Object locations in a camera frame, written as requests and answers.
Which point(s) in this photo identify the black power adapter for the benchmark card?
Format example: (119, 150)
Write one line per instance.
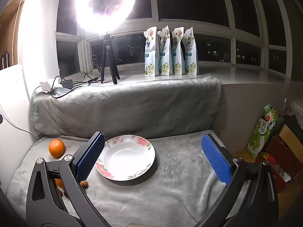
(66, 83)

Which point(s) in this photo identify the white window frame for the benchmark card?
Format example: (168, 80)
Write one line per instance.
(189, 26)

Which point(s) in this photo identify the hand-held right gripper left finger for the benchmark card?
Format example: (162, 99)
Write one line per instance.
(91, 156)

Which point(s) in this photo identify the brown cardboard box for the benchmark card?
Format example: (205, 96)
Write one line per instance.
(290, 137)

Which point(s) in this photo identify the cardboard boxes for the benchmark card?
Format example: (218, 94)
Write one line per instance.
(277, 153)

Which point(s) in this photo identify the black tripod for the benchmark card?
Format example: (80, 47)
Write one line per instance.
(108, 52)

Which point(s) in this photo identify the green snack bag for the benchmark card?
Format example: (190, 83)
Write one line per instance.
(260, 134)

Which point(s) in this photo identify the small tangerine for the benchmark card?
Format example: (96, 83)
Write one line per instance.
(59, 183)

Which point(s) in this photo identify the white lace cloth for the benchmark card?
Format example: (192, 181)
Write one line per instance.
(294, 107)

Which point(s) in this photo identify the grey fleece blanket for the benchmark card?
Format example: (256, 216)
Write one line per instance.
(170, 189)

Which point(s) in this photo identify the white floral plate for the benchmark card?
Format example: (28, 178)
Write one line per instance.
(127, 158)

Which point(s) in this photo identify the light blue cloth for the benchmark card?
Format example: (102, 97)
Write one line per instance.
(59, 91)

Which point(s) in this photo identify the smooth orange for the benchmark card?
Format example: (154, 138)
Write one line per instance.
(56, 148)

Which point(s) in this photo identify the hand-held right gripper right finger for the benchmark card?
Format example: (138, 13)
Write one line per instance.
(216, 160)

